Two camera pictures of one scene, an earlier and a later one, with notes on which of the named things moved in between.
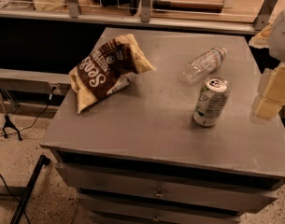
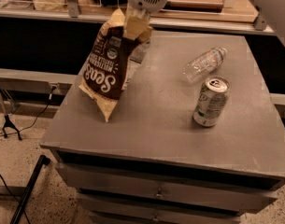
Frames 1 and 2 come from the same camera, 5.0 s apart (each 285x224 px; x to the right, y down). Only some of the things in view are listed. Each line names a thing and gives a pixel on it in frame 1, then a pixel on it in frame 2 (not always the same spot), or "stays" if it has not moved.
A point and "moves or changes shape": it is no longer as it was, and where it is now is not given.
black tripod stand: (7, 120) stays
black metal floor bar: (42, 161) stays
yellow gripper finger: (262, 39) to (147, 35)
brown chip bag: (106, 69) moves or changes shape
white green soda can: (212, 97) stays
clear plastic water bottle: (206, 63) stays
